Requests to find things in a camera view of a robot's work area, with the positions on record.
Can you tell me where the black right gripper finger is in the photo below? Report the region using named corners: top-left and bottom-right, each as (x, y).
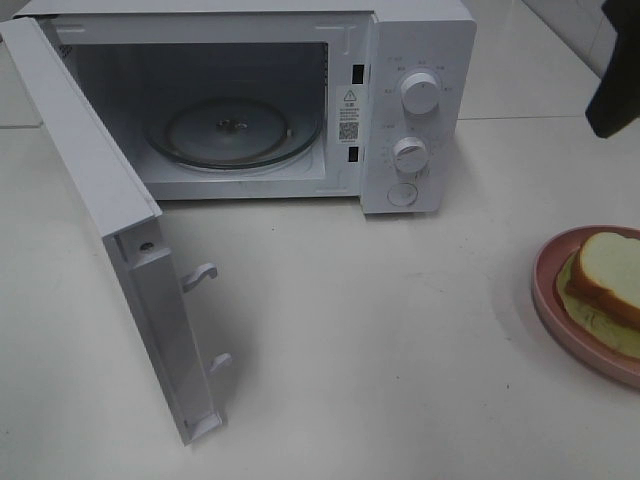
top-left (585, 0), bottom-right (639, 139)

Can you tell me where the pink round plate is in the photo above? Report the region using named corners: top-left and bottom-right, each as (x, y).
top-left (531, 225), bottom-right (639, 389)

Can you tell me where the white bread sandwich with lettuce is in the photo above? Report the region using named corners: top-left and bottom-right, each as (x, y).
top-left (556, 232), bottom-right (639, 359)

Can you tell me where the white timer knob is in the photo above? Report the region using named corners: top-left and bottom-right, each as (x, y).
top-left (392, 137), bottom-right (429, 174)

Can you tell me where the round door release button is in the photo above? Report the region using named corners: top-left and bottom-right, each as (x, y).
top-left (387, 183), bottom-right (418, 207)

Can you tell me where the white microwave door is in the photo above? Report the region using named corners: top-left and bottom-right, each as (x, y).
top-left (1, 17), bottom-right (231, 445)

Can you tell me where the upper white power knob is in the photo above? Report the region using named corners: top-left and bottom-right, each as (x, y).
top-left (400, 70), bottom-right (441, 115)

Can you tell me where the white microwave oven body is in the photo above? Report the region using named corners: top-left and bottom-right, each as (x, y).
top-left (21, 1), bottom-right (476, 214)

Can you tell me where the glass microwave turntable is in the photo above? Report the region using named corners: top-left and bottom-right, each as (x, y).
top-left (145, 96), bottom-right (324, 171)

